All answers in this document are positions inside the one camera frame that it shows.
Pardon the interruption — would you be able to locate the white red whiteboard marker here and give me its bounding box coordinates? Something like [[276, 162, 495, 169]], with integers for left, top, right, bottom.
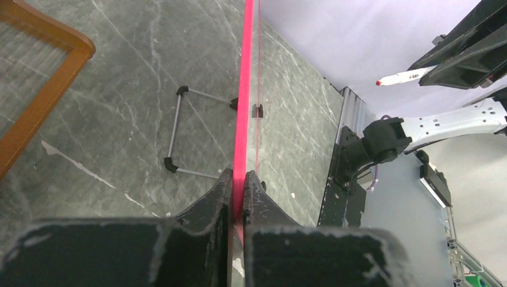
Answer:
[[375, 65, 437, 86]]

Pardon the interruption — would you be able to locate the pink-framed whiteboard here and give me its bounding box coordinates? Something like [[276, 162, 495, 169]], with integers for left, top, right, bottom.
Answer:
[[233, 1, 262, 244]]

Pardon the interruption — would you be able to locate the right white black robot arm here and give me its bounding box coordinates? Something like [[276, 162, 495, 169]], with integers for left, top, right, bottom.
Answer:
[[329, 1, 506, 187]]

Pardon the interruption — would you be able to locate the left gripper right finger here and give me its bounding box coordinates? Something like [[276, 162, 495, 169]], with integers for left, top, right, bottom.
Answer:
[[243, 171, 412, 286]]

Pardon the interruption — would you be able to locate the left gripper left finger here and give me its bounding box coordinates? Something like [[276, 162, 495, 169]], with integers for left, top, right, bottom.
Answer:
[[1, 169, 233, 286]]

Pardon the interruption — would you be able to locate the wooden three-tier shelf rack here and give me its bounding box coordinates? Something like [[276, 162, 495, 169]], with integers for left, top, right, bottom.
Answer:
[[1, 1, 96, 176]]

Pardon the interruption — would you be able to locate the wire whiteboard stand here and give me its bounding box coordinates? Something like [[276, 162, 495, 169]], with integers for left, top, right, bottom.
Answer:
[[162, 85, 239, 179]]

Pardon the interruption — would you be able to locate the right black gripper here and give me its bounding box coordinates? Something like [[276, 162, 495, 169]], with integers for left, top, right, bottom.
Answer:
[[409, 0, 506, 89]]

